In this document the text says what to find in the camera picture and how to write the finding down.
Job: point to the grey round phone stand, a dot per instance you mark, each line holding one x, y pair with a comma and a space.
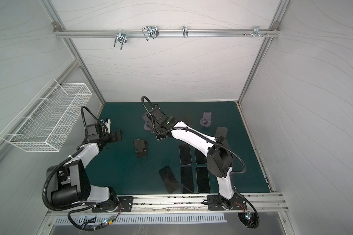
188, 120

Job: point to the small metal bracket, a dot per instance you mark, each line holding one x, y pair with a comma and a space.
185, 31

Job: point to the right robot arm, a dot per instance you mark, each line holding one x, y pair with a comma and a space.
222, 162

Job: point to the metal bracket with bolts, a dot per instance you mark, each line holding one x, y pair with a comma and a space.
256, 33

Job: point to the phone from lilac front stand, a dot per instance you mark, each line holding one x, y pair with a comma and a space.
200, 157

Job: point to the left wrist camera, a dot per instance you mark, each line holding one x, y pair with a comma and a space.
107, 123

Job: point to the white wire basket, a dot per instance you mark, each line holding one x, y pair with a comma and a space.
44, 124

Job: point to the white slotted cable duct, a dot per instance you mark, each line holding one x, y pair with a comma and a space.
134, 219

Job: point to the metal clamp on crossbar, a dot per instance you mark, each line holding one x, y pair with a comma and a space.
120, 39

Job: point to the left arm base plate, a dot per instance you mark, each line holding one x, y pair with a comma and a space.
123, 204

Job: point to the aluminium crossbar rail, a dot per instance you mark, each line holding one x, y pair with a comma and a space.
163, 33

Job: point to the phone from lilac stand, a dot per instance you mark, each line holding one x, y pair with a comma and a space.
187, 183
200, 157

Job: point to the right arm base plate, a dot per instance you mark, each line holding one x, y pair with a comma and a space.
216, 202

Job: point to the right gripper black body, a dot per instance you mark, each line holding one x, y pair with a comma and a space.
149, 119

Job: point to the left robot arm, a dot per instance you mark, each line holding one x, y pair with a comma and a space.
67, 184

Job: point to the metal u-bolt on crossbar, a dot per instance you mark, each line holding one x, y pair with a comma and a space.
150, 31

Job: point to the phone from lilac back stand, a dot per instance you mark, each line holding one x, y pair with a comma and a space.
187, 183

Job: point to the black phone stand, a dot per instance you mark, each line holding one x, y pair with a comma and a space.
141, 148

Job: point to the lilac back phone stand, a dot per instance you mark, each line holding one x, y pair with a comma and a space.
205, 121

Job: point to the wooden round phone stand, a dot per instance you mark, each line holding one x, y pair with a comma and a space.
221, 132

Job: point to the lilac phone stand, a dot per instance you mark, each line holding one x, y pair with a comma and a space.
205, 121
147, 127

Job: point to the aluminium front rail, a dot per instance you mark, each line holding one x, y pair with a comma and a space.
193, 203

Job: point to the phone from grey stand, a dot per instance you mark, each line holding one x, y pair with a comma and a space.
203, 183

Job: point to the lilac front phone stand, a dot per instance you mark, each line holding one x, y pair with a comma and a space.
147, 127

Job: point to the green table mat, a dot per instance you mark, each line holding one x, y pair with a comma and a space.
118, 167

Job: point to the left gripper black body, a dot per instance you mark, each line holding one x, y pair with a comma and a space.
110, 137

